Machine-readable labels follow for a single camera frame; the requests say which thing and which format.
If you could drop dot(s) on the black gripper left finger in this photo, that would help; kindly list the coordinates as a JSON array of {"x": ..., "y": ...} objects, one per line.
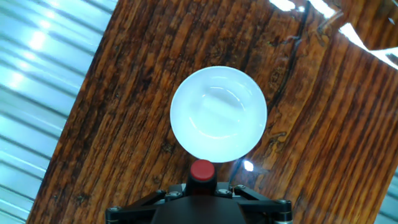
[{"x": 124, "y": 213}]

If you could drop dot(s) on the glossy wood grain mat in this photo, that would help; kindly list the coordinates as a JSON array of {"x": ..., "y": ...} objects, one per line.
[{"x": 124, "y": 124}]

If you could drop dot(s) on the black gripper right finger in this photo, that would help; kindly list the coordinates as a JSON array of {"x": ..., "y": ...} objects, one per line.
[{"x": 270, "y": 208}]

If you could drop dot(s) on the white ceramic bowl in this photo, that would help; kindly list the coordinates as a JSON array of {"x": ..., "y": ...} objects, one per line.
[{"x": 217, "y": 115}]

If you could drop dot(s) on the black ladle with red band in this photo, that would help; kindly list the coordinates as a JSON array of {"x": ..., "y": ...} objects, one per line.
[{"x": 202, "y": 170}]

